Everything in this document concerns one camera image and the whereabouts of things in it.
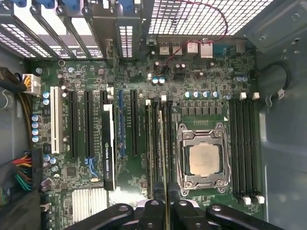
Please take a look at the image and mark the black sleeved cable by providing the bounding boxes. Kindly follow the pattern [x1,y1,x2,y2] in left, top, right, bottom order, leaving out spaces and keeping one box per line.
[0,67,27,93]

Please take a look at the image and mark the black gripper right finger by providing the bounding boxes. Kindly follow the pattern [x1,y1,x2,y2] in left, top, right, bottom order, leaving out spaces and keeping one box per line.
[167,183,286,230]

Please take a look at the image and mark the black looped wire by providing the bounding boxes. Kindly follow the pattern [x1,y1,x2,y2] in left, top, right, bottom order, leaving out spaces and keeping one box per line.
[259,61,293,107]

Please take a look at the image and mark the black open PC case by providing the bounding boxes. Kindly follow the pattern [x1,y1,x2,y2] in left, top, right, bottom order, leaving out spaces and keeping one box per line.
[0,0,307,230]

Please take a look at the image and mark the yellow wires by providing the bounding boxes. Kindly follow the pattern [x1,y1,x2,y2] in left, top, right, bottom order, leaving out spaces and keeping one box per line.
[18,92,34,150]

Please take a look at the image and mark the silver CPU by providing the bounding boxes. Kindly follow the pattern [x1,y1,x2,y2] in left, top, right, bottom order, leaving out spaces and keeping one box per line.
[189,143,221,178]

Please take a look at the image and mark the blue rear port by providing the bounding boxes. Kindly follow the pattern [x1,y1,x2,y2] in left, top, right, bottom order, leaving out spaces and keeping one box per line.
[213,45,227,58]

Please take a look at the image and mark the green motherboard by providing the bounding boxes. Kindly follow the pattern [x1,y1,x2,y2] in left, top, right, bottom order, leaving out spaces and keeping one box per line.
[26,59,270,230]

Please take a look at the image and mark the black wide power connector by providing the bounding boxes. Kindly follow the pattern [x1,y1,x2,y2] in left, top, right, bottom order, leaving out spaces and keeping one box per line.
[30,148,43,190]

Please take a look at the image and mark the black RAM slot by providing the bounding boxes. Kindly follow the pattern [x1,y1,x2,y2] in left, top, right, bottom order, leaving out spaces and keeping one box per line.
[159,95,169,185]
[229,98,242,199]
[145,99,154,194]
[251,92,265,205]
[236,92,251,206]
[244,98,257,199]
[167,100,176,185]
[153,100,161,190]

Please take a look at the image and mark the metal locking lever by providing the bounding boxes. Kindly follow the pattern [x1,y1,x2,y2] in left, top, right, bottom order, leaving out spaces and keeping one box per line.
[224,124,233,192]
[177,123,184,192]

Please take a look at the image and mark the silver finned heatsink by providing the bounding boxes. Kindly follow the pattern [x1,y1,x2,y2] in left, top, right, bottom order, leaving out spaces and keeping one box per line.
[71,188,108,222]

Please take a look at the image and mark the multicolour wire bundle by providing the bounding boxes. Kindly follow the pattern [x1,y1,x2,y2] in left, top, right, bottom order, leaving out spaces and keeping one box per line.
[0,153,34,192]

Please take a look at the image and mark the blue expansion slot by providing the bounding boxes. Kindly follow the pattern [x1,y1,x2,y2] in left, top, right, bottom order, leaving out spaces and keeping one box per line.
[118,90,127,159]

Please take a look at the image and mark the silver rear port block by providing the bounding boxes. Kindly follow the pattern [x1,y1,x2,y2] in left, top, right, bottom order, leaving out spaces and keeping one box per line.
[200,43,214,58]
[159,42,170,55]
[186,42,200,54]
[171,42,183,55]

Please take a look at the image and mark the black expansion slot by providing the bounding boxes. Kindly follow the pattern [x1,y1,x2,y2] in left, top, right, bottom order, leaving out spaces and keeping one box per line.
[130,90,140,157]
[84,90,94,157]
[100,90,109,106]
[69,90,80,160]

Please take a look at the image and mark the white power connector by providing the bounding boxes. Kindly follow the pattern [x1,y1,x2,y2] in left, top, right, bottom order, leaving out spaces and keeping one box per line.
[23,74,42,97]

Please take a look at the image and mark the black plastic shroud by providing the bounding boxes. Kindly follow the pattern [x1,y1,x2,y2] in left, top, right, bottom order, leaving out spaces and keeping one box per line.
[0,189,43,230]

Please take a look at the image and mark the black graphics card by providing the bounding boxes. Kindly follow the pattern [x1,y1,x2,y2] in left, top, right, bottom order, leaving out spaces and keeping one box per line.
[100,103,118,192]

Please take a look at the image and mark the thin red wire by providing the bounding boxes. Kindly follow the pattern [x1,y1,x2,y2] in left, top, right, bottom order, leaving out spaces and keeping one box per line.
[165,0,229,70]

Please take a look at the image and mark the white expansion slot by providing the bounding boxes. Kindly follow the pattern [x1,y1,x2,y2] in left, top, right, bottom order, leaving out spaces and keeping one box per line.
[49,86,61,154]

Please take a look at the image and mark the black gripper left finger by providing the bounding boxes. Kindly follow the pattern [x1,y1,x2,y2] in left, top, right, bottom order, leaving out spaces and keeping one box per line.
[85,182,167,230]

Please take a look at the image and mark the metal CPU socket cover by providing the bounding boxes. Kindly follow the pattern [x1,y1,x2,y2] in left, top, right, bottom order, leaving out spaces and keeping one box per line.
[177,123,231,196]

